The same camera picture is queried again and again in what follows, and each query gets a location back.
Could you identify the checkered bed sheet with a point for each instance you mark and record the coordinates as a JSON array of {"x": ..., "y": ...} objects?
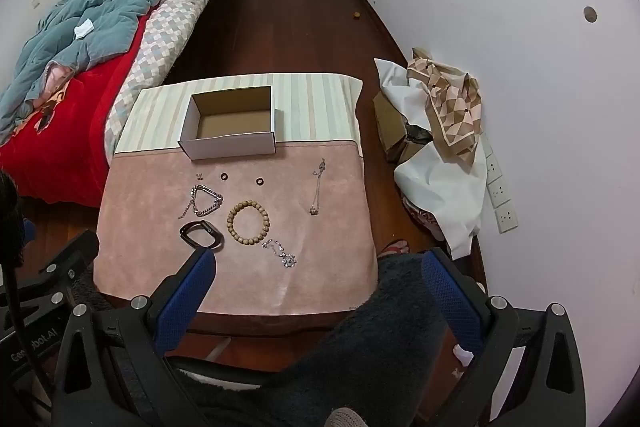
[{"x": 165, "y": 27}]

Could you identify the small white object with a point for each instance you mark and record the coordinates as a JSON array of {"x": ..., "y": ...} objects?
[{"x": 462, "y": 354}]

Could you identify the pink patterned cloth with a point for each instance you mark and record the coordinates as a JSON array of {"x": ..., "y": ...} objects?
[{"x": 425, "y": 218}]

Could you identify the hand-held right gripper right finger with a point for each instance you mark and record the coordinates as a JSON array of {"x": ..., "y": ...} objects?
[{"x": 452, "y": 302}]

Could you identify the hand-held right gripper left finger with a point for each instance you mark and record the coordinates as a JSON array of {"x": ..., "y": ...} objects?
[{"x": 186, "y": 302}]

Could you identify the white cardboard box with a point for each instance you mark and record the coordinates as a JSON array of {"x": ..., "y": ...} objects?
[{"x": 235, "y": 148}]

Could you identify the pink slipper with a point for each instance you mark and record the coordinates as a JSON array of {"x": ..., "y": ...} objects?
[{"x": 395, "y": 249}]

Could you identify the bed with red blanket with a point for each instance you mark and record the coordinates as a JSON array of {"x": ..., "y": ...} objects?
[{"x": 75, "y": 117}]

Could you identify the pink and striped table cloth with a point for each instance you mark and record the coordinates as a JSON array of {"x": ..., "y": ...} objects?
[{"x": 240, "y": 277}]

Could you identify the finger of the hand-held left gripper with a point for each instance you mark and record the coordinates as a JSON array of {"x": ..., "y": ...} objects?
[
  {"x": 29, "y": 232},
  {"x": 75, "y": 254}
]

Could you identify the blue-grey quilt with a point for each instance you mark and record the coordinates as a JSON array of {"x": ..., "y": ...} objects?
[{"x": 100, "y": 17}]

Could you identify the brown cardboard box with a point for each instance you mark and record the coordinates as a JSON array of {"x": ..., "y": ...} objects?
[{"x": 390, "y": 122}]

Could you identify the white wall socket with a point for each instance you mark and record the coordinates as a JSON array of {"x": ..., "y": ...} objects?
[
  {"x": 494, "y": 167},
  {"x": 500, "y": 193},
  {"x": 506, "y": 218}
]

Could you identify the black smart band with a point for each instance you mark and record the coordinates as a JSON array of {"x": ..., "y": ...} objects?
[{"x": 212, "y": 237}]

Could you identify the brown checkered scarf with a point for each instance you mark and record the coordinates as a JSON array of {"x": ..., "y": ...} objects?
[{"x": 450, "y": 107}]

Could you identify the beige knit cloth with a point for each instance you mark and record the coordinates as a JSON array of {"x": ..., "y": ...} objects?
[{"x": 345, "y": 418}]

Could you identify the wooden low table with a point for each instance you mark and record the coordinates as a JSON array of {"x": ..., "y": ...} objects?
[{"x": 240, "y": 324}]

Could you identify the white tissue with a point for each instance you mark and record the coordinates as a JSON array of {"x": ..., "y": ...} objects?
[{"x": 83, "y": 28}]

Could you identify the black fuzzy cloth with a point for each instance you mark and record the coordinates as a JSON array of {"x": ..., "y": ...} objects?
[{"x": 9, "y": 212}]

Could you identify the black bag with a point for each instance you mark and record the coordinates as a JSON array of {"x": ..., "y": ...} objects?
[{"x": 419, "y": 134}]

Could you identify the round wall hole cover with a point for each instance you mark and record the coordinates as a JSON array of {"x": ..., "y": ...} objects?
[{"x": 590, "y": 14}]

